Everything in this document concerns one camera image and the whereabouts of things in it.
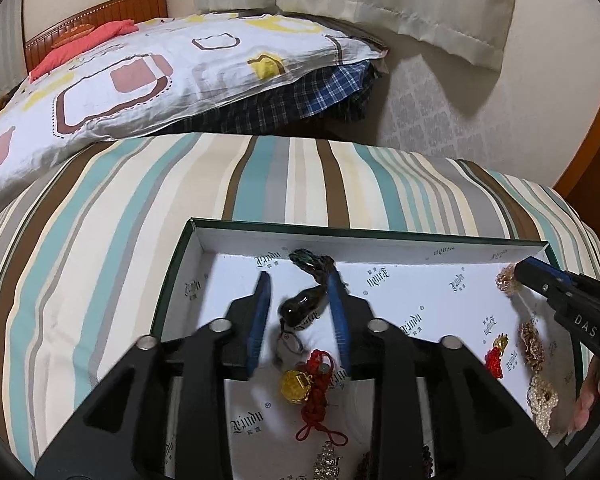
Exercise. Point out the white patterned pillow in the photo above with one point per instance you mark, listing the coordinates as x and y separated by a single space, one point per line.
180 60

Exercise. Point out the wooden headboard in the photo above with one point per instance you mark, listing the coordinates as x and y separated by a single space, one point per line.
130 7

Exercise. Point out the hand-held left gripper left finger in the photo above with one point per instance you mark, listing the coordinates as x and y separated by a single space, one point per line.
262 310

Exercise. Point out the person's right hand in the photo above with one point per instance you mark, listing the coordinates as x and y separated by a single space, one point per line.
592 390

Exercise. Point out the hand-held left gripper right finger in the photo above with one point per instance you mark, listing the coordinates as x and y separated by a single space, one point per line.
337 310

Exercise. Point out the small red gold charm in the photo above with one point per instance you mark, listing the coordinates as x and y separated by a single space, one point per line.
495 360

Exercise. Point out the white printed cardboard box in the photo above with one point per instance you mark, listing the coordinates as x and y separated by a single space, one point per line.
430 280

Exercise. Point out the silver rhinestone brooch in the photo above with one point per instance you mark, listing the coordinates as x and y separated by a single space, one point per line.
327 462

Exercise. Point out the grey pleated curtain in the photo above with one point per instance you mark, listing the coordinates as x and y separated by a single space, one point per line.
0 60

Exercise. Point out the orange embroidered cushion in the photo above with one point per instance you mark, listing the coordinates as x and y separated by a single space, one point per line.
77 32

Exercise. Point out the blue plaid cloth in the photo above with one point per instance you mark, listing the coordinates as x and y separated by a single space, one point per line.
330 90

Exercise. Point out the wide cream curtain panel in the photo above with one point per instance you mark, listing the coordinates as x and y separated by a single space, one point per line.
405 0

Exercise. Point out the gold filigree brooch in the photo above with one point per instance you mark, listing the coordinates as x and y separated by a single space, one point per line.
507 280
530 345

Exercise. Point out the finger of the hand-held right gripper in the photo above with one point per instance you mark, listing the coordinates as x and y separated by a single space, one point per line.
542 285
550 269

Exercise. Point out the pale gold pearl brooch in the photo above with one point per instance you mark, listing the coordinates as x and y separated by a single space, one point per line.
542 400

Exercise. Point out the red cloth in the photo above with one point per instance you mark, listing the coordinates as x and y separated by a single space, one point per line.
80 45

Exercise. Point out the striped blanket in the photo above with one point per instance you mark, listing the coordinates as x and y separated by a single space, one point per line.
130 210

